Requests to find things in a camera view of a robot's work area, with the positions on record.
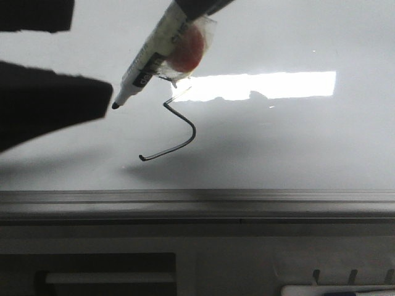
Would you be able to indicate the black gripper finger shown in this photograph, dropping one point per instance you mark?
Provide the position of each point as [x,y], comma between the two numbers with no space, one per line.
[36,101]
[193,9]

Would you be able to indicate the white black whiteboard marker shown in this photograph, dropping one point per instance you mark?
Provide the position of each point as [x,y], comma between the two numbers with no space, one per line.
[156,48]

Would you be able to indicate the white glossy whiteboard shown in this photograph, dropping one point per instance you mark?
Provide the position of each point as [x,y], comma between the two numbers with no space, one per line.
[294,110]

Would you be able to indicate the red magnet taped to marker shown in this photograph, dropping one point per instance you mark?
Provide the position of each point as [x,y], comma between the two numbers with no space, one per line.
[189,50]

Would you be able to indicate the white wall marker tray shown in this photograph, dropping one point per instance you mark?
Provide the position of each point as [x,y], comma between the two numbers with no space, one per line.
[331,289]

